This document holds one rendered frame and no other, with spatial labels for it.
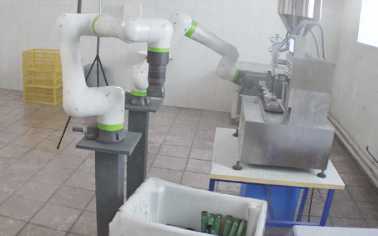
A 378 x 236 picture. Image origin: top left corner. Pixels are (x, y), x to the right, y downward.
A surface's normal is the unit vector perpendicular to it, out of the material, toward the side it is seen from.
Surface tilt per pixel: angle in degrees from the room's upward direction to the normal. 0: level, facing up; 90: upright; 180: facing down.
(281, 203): 90
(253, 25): 90
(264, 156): 90
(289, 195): 90
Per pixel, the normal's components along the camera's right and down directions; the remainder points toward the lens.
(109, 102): 0.48, 0.24
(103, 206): -0.11, 0.27
